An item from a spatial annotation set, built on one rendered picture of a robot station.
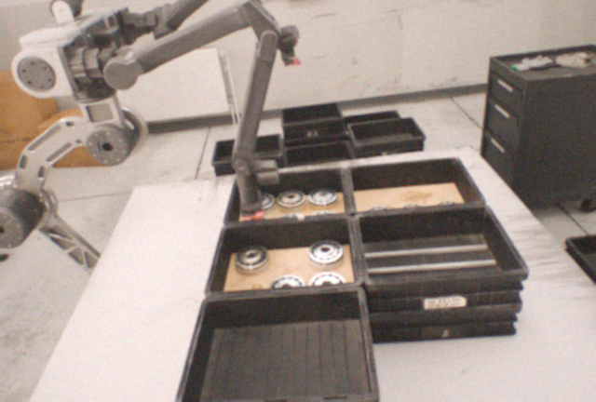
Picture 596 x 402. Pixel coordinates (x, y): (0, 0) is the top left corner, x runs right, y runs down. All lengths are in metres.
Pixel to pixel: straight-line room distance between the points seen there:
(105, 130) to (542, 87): 2.02
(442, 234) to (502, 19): 3.54
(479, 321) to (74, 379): 1.09
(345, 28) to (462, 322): 3.42
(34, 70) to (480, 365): 1.33
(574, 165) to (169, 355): 2.31
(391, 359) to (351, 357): 0.19
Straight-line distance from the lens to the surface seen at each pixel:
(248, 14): 1.14
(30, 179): 1.92
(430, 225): 1.42
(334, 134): 2.91
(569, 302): 1.52
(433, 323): 1.29
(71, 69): 1.28
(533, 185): 2.86
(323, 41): 4.36
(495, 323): 1.33
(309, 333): 1.18
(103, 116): 1.62
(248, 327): 1.22
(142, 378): 1.39
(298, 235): 1.39
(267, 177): 1.36
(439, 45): 4.62
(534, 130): 2.68
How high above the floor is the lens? 1.72
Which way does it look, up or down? 30 degrees down
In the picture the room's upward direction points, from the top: 7 degrees counter-clockwise
